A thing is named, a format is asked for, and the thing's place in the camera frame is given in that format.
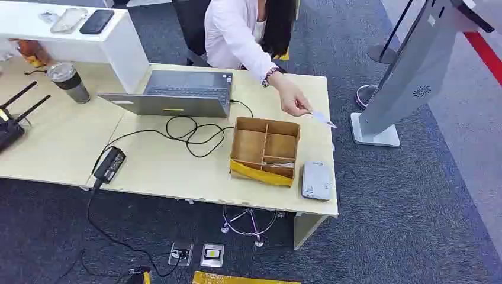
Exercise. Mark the person's right hand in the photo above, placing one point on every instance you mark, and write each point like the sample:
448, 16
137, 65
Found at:
292, 100

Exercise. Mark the white card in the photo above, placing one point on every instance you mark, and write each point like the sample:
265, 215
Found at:
324, 118

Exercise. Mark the wooden compartment box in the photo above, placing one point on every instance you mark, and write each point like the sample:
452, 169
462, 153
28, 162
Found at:
251, 147

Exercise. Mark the white cards stack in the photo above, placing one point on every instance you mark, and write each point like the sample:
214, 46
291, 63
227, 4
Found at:
279, 164

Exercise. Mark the stanchion with round base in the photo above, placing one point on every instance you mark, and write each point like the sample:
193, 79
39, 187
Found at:
382, 53
365, 96

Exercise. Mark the grey card reader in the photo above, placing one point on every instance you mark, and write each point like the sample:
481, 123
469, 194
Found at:
316, 181

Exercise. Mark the person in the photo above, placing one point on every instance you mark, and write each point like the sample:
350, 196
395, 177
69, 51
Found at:
231, 35

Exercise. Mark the grey laptop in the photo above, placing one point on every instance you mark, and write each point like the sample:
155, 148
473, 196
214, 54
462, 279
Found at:
184, 94

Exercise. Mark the grey kiosk stand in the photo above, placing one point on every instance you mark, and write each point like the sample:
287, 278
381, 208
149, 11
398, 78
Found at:
412, 70

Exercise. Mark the chrome stool base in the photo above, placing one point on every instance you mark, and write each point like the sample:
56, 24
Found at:
251, 225

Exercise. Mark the floor socket with yellow label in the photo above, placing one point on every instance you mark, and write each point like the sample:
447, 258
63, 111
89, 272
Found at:
212, 255

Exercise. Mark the white desk riser shelf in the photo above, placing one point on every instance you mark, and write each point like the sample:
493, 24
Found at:
117, 51

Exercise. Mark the yellow floor tape strip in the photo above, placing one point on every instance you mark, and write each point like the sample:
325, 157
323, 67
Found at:
235, 279

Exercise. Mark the floor socket with plug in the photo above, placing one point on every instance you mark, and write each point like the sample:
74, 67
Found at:
180, 254

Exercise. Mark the black power adapter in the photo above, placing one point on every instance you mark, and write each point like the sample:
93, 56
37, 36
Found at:
110, 164

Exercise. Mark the black phone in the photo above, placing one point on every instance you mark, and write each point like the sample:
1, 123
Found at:
97, 21

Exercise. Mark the steel tumbler with lid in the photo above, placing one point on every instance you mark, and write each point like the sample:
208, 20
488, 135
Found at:
70, 84

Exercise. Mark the black mains plug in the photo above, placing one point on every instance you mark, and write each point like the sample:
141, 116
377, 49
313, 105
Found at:
140, 276

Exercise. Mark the clear phone case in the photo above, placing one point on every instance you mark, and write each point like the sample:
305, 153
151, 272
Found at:
68, 20

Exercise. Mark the small clear wrapper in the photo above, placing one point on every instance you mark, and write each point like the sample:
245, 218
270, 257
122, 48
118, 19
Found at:
48, 17

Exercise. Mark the orange snack bag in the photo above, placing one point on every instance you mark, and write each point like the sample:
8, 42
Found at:
33, 53

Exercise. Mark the black router with antennas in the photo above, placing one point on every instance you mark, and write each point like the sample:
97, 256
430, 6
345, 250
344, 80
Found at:
10, 129

